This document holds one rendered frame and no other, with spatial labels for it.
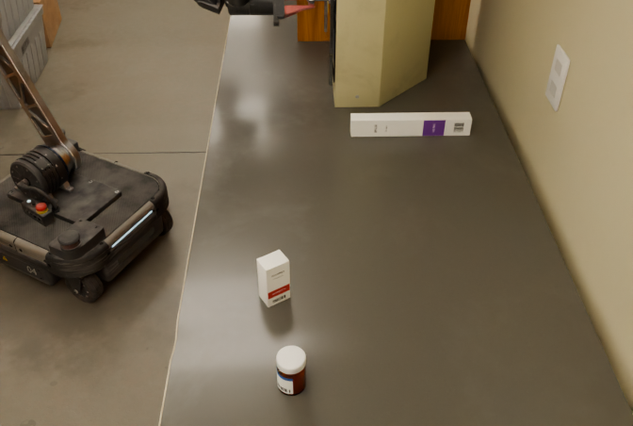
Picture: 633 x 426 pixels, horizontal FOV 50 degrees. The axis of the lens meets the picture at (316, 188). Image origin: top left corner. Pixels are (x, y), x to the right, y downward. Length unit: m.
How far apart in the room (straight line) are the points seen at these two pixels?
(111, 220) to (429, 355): 1.62
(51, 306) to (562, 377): 1.90
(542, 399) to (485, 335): 0.14
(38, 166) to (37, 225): 0.21
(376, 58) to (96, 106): 2.27
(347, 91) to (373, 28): 0.17
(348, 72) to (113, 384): 1.27
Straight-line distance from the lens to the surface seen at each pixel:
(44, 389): 2.39
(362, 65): 1.64
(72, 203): 2.61
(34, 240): 2.53
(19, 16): 3.86
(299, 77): 1.83
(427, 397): 1.09
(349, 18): 1.59
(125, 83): 3.85
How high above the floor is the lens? 1.82
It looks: 38 degrees down
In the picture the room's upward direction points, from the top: straight up
